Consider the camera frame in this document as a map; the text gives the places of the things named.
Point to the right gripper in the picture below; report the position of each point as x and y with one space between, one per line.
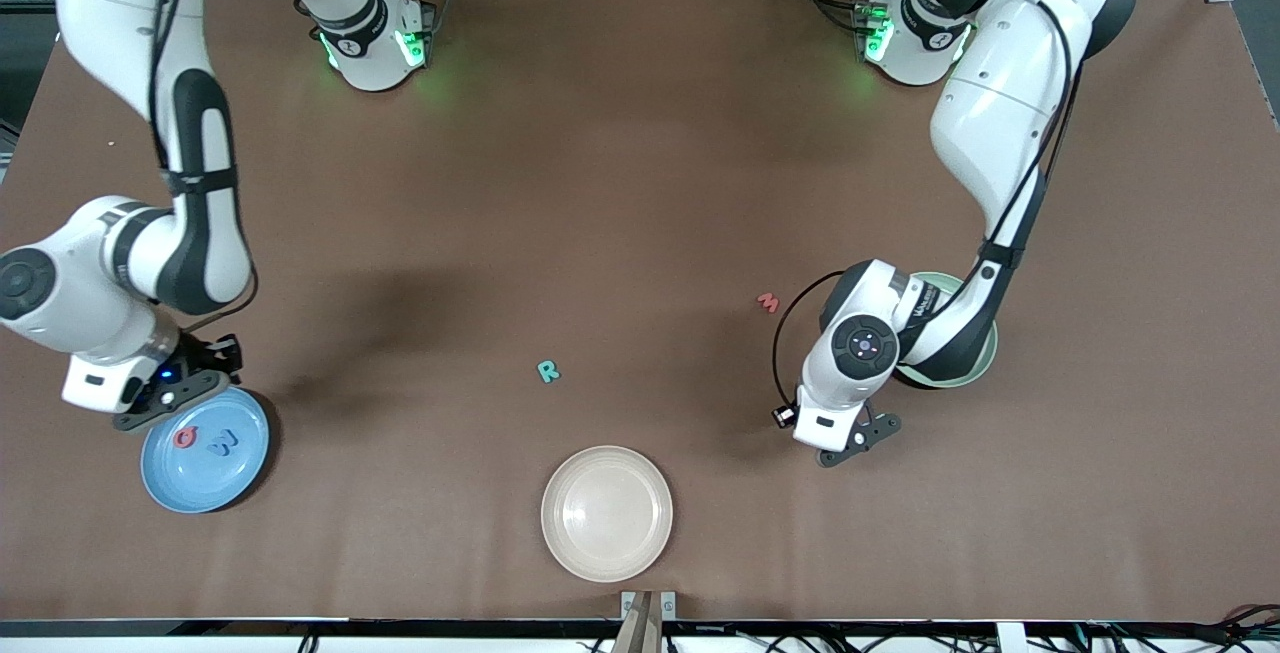
214 354

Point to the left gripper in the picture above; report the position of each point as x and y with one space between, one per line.
778 420

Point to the pink foam letter Q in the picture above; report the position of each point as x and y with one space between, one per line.
178 439

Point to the blue foam letter W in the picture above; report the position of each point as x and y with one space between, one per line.
222 445

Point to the red foam letter m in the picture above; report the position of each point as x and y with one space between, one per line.
768 304

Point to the teal foam letter R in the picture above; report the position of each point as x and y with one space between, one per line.
545 370

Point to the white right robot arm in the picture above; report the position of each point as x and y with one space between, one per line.
110 13

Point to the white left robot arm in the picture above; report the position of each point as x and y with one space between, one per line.
1000 103

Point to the blue plate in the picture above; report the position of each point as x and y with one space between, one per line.
220 483

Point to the green plate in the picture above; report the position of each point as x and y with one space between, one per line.
988 348

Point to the beige plate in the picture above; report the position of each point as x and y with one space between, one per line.
606 513

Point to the brown table cover sheet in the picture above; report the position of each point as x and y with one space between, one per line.
640 133

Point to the metal camera pole bracket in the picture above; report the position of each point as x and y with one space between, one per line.
648 633

